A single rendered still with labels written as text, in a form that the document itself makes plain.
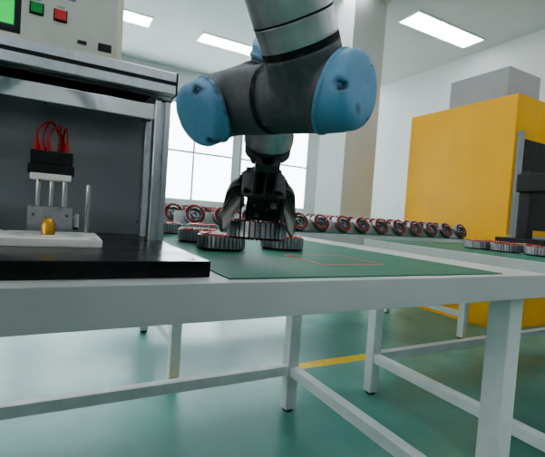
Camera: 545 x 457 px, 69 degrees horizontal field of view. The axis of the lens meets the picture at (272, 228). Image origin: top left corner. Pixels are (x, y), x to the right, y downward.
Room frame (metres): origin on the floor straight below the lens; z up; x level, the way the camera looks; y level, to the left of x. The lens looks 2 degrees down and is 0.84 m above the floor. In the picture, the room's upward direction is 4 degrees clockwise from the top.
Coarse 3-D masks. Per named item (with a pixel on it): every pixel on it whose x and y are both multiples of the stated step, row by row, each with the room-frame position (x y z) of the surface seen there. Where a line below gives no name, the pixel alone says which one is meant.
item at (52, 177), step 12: (36, 156) 0.66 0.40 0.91; (48, 156) 0.67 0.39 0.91; (60, 156) 0.68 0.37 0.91; (72, 156) 0.69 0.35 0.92; (36, 168) 0.66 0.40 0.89; (48, 168) 0.67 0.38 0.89; (60, 168) 0.68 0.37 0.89; (72, 168) 0.69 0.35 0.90; (36, 180) 0.74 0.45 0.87; (48, 180) 0.69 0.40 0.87; (60, 180) 0.66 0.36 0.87; (36, 192) 0.74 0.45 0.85; (36, 204) 0.74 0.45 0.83; (48, 204) 0.76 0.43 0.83
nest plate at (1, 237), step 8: (0, 232) 0.61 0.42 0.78; (8, 232) 0.62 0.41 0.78; (16, 232) 0.63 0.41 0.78; (24, 232) 0.64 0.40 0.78; (32, 232) 0.65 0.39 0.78; (40, 232) 0.66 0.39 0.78; (56, 232) 0.68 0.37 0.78; (64, 232) 0.69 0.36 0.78; (72, 232) 0.70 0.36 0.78; (80, 232) 0.72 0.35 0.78; (0, 240) 0.54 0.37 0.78; (8, 240) 0.55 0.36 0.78; (16, 240) 0.55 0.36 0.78; (24, 240) 0.55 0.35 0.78; (32, 240) 0.56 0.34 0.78; (40, 240) 0.56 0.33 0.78; (48, 240) 0.57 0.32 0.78; (56, 240) 0.57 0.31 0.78; (64, 240) 0.58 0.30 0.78; (72, 240) 0.58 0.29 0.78; (80, 240) 0.59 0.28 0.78; (88, 240) 0.59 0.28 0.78; (96, 240) 0.60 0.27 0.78
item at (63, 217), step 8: (32, 208) 0.72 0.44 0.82; (40, 208) 0.73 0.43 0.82; (48, 208) 0.74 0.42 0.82; (56, 208) 0.74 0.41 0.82; (64, 208) 0.75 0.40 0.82; (32, 216) 0.72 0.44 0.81; (40, 216) 0.73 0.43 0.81; (48, 216) 0.74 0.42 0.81; (56, 216) 0.74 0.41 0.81; (64, 216) 0.75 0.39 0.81; (72, 216) 0.76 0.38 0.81; (32, 224) 0.72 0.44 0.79; (40, 224) 0.73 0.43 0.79; (56, 224) 0.74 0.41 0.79; (64, 224) 0.75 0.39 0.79; (72, 224) 0.76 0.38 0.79
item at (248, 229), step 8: (232, 224) 0.72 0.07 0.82; (240, 224) 0.70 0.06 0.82; (248, 224) 0.70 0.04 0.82; (256, 224) 0.69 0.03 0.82; (264, 224) 0.70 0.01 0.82; (272, 224) 0.70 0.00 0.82; (280, 224) 0.72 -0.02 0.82; (232, 232) 0.71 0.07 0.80; (240, 232) 0.70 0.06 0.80; (248, 232) 0.70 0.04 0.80; (256, 232) 0.69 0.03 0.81; (264, 232) 0.70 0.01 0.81; (272, 232) 0.70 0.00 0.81; (280, 232) 0.72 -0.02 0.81; (264, 240) 0.71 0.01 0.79; (272, 240) 0.71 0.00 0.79; (280, 240) 0.73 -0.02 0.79
